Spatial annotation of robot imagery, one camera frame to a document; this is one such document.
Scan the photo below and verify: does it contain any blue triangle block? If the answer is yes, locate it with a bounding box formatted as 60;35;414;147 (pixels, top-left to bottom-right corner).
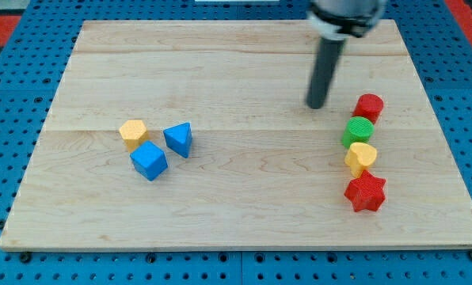
163;122;192;158

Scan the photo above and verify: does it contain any blue cube block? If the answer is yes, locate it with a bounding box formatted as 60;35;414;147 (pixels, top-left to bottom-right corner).
130;141;168;181

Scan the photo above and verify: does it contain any wooden board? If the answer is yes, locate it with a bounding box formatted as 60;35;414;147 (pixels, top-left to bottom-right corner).
0;20;472;253

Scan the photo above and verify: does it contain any yellow hexagon block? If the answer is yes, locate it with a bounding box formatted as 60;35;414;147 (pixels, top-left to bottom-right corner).
119;120;150;153

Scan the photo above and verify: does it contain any green cylinder block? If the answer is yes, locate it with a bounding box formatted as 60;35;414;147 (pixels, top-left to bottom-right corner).
341;116;375;149

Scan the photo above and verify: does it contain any yellow heart block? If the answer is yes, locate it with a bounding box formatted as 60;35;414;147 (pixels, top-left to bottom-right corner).
344;142;378;178

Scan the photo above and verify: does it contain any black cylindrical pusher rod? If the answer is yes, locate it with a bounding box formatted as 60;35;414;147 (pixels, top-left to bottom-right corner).
306;37;345;109

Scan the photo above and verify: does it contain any red star block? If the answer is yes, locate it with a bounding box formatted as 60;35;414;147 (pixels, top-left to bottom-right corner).
344;170;386;212

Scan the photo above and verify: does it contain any red cylinder block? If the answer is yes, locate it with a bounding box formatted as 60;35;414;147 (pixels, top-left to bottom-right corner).
352;93;384;124

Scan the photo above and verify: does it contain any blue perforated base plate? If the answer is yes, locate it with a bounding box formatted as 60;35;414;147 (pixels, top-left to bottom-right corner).
0;1;472;284

